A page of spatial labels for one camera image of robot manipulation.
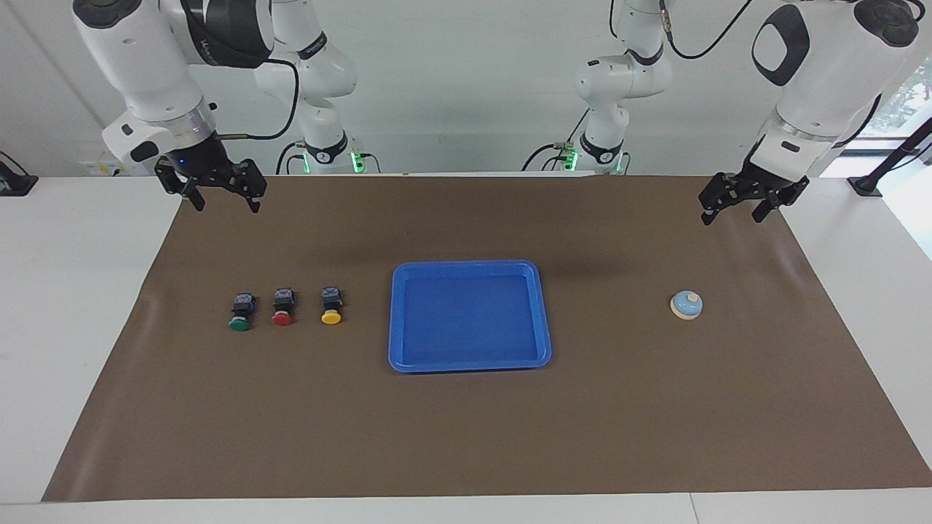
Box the window with green foliage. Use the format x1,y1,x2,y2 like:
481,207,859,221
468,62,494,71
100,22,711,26
863,62,932,139

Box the light blue desk bell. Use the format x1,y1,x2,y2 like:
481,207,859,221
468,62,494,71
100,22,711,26
670,290,704,322

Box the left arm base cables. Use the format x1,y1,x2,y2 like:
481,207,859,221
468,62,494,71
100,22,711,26
521,109,592,173

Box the blue plastic tray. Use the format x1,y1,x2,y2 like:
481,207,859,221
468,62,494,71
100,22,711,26
387,260,553,374

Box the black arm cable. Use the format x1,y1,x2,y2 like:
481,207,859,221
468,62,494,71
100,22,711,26
217,57,301,141
659,0,754,61

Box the red push button switch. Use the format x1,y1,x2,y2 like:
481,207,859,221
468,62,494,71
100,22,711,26
271,287,296,327

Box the brown table mat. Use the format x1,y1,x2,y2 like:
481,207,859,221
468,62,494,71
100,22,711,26
42,173,932,503

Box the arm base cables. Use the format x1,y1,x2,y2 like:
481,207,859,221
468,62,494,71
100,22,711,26
521,109,592,173
275,140,381,175

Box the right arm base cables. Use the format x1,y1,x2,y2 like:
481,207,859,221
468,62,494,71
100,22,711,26
275,140,381,175

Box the green push button switch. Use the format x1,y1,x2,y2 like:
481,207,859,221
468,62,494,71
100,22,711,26
229,293,256,333

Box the black stand with pole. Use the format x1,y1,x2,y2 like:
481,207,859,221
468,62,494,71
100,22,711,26
847,116,932,198

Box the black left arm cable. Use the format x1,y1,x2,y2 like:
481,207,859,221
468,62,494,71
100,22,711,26
659,0,754,61

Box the black clamp mount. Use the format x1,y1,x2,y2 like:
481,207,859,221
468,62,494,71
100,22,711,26
0,151,39,197

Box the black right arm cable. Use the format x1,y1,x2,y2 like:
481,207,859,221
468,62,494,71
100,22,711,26
217,57,301,141

